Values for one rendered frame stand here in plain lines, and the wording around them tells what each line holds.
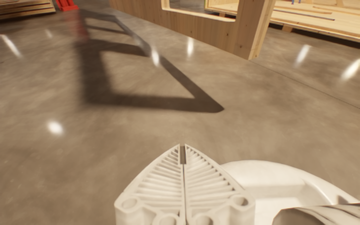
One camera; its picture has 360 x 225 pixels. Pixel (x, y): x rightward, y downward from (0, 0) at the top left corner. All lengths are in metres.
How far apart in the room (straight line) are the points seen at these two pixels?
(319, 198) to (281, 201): 0.09
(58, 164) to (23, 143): 0.37
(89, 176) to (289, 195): 0.89
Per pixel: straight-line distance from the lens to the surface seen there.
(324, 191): 0.55
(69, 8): 8.02
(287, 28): 3.74
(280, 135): 1.14
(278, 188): 0.51
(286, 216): 0.23
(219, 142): 0.93
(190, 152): 0.16
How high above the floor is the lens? 0.76
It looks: 45 degrees down
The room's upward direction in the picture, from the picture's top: 1 degrees counter-clockwise
